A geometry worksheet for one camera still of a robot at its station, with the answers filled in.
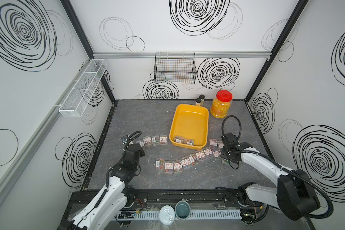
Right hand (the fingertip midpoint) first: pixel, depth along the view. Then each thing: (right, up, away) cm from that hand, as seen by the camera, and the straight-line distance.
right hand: (227, 155), depth 87 cm
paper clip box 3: (-36, -5, -4) cm, 37 cm away
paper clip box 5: (-25, -4, -3) cm, 26 cm away
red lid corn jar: (+1, +31, +15) cm, 34 cm away
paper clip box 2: (-53, +5, +5) cm, 54 cm away
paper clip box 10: (-7, +6, +7) cm, 11 cm away
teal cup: (-28, -23, -16) cm, 39 cm away
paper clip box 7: (-16, 0, 0) cm, 16 cm away
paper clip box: (-50, +7, +7) cm, 51 cm away
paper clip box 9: (-6, +1, +1) cm, 6 cm away
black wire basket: (-32, +66, +37) cm, 82 cm away
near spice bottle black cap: (-14, +36, +21) cm, 44 cm away
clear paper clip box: (-22, +7, +7) cm, 24 cm away
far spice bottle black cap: (-11, +39, +25) cm, 48 cm away
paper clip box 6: (-21, -2, -1) cm, 21 cm away
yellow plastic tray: (-20, +19, +21) cm, 35 cm away
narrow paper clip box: (-41, -4, -3) cm, 41 cm away
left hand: (-55, +8, -4) cm, 55 cm away
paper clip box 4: (-31, -5, -4) cm, 31 cm away
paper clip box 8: (-11, +1, +2) cm, 11 cm away
